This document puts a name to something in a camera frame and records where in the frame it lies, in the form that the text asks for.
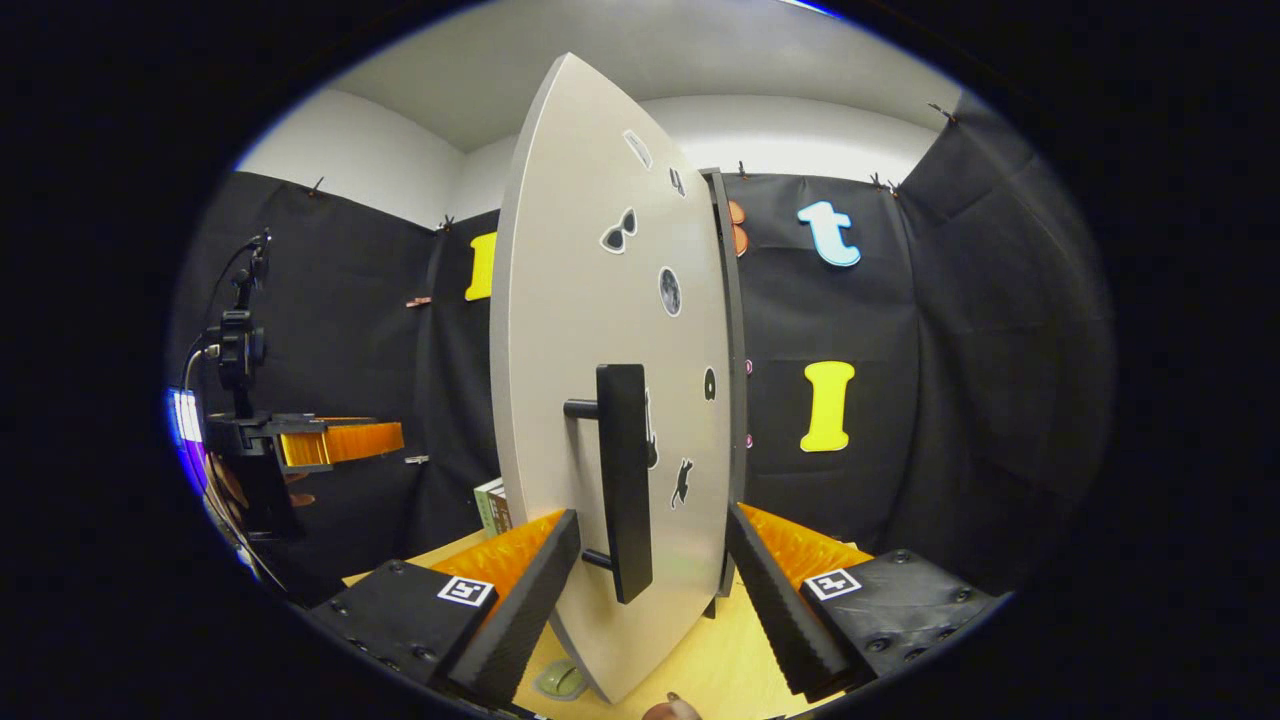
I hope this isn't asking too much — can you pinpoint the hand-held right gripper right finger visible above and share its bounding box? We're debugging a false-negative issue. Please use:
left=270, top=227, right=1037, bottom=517
left=724, top=501, right=1004, bottom=703

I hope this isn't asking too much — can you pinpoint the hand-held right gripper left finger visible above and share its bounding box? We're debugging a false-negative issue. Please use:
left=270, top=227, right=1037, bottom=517
left=303, top=508, right=583, bottom=708

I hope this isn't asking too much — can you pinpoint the black cabinet door handle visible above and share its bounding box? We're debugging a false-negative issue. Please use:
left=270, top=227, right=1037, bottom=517
left=563, top=363, right=654, bottom=606

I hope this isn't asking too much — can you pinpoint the dark grey cabinet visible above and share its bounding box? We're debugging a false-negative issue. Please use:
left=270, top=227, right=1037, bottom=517
left=700, top=168, right=753, bottom=616

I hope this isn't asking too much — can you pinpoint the beige cabinet door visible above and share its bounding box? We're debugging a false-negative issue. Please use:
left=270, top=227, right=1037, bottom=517
left=488, top=52, right=736, bottom=706

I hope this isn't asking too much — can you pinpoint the bright monitor screen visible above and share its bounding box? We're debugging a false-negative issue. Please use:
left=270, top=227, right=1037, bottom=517
left=165, top=388, right=208, bottom=476

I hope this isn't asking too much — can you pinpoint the black backdrop cloth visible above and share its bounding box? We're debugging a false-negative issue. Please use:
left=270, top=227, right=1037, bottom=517
left=165, top=90, right=1116, bottom=601

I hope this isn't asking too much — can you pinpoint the row of black cloth clamps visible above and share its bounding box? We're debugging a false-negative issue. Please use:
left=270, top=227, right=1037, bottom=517
left=305, top=100, right=956, bottom=231

